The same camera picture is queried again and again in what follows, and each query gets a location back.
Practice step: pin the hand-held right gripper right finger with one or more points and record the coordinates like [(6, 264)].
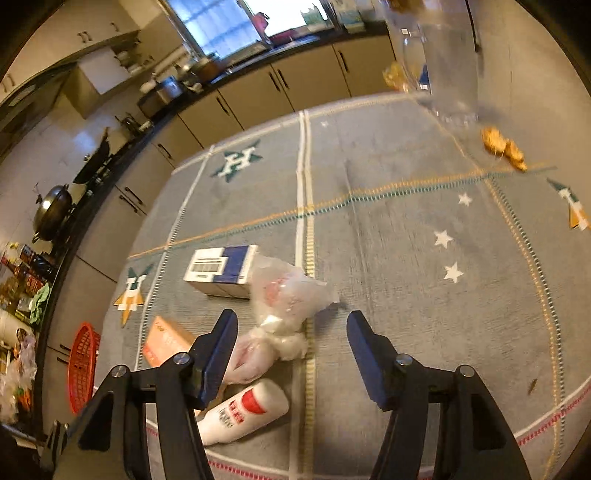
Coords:
[(369, 364)]

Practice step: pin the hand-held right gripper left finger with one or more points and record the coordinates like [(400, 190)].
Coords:
[(217, 355)]

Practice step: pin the clear plastic bag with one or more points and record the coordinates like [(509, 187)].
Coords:
[(281, 290)]

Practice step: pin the red plastic basket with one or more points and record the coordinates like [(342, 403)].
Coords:
[(81, 369)]

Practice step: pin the small orange box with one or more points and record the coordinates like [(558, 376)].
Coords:
[(166, 341)]

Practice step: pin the white plastic bottle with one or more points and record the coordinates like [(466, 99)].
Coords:
[(244, 410)]

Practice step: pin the white and blue box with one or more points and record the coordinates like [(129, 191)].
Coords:
[(217, 267)]

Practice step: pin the grey star-print tablecloth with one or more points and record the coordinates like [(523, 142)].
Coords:
[(392, 221)]

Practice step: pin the small brown scrap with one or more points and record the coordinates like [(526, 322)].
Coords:
[(532, 386)]

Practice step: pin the green cloth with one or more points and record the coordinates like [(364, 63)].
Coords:
[(40, 302)]

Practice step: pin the pile of clear bags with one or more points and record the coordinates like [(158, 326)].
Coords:
[(16, 378)]

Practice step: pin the row of condiment bottles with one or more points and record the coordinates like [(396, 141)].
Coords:
[(23, 281)]

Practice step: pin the lidded metal wok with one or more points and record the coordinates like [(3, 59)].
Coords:
[(53, 210)]

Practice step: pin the beige lower kitchen cabinets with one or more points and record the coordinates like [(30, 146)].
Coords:
[(249, 97)]

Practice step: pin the silver rice cooker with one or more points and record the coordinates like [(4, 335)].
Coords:
[(168, 90)]

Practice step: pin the stacked cooking pots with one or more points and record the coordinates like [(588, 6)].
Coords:
[(203, 69)]

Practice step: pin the yellow plastic bag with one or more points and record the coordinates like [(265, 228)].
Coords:
[(395, 76)]

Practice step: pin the range hood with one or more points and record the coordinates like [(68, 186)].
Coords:
[(23, 110)]

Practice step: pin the clear plastic pitcher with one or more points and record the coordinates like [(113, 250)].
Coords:
[(448, 55)]

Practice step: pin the black kitchen countertop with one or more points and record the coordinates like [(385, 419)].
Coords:
[(300, 44)]

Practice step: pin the kitchen window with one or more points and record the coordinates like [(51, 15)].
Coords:
[(221, 23)]

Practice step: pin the red windowsill item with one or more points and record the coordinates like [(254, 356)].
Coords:
[(261, 22)]

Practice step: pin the green and white carton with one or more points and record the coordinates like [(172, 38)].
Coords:
[(353, 14)]

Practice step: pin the beige upper kitchen cabinet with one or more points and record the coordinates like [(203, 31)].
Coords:
[(60, 32)]

